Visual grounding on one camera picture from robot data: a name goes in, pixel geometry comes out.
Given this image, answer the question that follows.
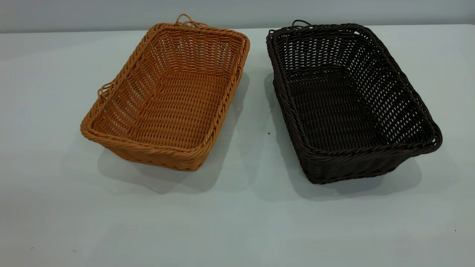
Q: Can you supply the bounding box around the dark brown wicker basket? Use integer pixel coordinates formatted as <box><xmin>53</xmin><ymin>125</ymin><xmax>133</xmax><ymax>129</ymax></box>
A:
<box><xmin>266</xmin><ymin>20</ymin><xmax>443</xmax><ymax>185</ymax></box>

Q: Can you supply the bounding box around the light brown wicker basket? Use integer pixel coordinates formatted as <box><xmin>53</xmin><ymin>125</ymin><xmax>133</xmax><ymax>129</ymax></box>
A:
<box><xmin>80</xmin><ymin>14</ymin><xmax>250</xmax><ymax>172</ymax></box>

